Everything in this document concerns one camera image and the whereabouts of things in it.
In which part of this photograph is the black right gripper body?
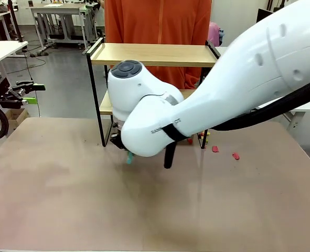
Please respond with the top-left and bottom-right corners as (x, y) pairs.
(110, 128), (131, 152)

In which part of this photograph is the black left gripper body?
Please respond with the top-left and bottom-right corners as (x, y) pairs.
(0, 86), (19, 104)

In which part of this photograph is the open cardboard box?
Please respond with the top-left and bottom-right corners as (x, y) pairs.
(2, 108), (31, 131)

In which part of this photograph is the black metal pole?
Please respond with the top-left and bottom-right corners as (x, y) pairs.
(9, 0), (24, 43)

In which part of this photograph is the grey metal workbench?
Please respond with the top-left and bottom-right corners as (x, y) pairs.
(30, 4), (98, 50)

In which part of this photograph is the person in orange hoodie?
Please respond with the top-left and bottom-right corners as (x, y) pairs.
(104, 0), (213, 90)

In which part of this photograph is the pink cloth bundle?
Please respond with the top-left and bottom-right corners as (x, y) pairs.
(208, 22), (225, 48)

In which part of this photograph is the black frame wooden shelf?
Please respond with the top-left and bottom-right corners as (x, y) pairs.
(86, 37), (222, 150)

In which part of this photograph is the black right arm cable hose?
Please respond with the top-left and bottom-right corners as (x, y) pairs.
(164, 77), (310, 170)

